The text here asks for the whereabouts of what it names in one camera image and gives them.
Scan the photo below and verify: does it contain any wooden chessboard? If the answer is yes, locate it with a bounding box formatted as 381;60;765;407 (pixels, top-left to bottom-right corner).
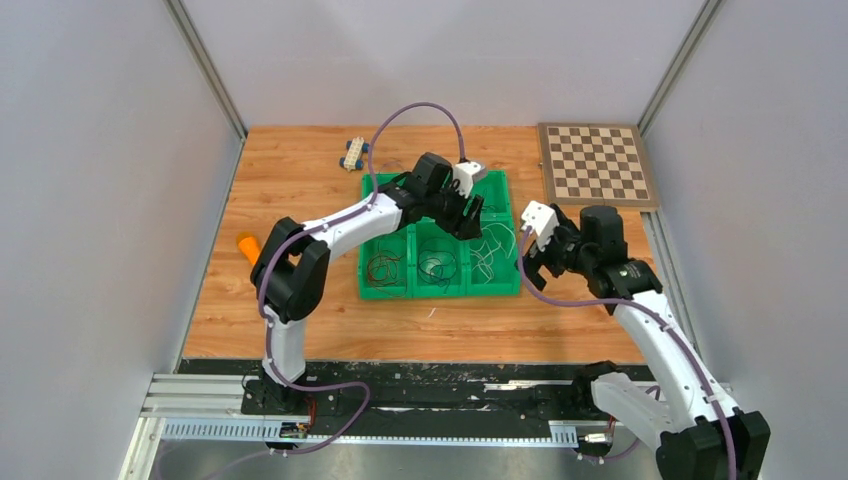
536;122;660;212

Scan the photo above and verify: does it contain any red wire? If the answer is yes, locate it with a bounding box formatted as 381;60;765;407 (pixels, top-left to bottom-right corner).
366;248;409;296

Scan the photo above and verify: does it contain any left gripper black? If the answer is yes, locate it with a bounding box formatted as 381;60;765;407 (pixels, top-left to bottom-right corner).
425;178;485;243

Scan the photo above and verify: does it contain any white wire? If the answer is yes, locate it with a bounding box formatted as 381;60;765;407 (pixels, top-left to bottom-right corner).
471;221;518;286

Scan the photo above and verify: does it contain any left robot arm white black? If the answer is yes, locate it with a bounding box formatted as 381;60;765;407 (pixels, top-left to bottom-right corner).
251;152;487;414

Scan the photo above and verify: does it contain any slotted grey cable duct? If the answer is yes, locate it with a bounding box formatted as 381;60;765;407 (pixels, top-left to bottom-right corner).
158;417;579;448

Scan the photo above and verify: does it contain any black wire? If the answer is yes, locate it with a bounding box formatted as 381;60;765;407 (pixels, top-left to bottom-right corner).
417;237;462;289

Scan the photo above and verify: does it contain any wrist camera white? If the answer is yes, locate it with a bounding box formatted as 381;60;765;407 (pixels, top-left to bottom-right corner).
451;161;488;198
520;201;559;251

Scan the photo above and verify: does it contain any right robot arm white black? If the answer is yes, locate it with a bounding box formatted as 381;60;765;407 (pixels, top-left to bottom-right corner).
517;201;771;479

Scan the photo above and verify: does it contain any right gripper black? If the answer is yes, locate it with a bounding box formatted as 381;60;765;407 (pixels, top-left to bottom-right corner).
513;215;593;291

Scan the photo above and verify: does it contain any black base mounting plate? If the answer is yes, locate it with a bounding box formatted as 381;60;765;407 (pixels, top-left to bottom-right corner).
177;359;609;439

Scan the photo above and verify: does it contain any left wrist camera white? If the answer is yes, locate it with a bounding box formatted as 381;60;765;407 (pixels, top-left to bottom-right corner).
451;161;488;198

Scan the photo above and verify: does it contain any orange plastic carrot toy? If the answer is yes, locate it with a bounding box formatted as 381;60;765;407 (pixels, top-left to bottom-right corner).
236;232;262;266

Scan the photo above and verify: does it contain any aluminium frame rail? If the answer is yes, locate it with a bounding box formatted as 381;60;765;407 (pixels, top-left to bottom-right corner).
140;374;244;419

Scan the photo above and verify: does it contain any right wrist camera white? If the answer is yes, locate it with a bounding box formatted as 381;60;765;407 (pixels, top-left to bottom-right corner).
520;201;559;251

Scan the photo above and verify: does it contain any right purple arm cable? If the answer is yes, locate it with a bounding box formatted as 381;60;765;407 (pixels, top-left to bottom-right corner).
517;228;738;480

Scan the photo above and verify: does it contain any green six-compartment tray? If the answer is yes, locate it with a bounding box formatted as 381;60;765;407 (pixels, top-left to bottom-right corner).
357;170;521;300

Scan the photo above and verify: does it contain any white blue toy car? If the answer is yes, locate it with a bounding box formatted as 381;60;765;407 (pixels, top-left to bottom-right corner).
339;136;370;172

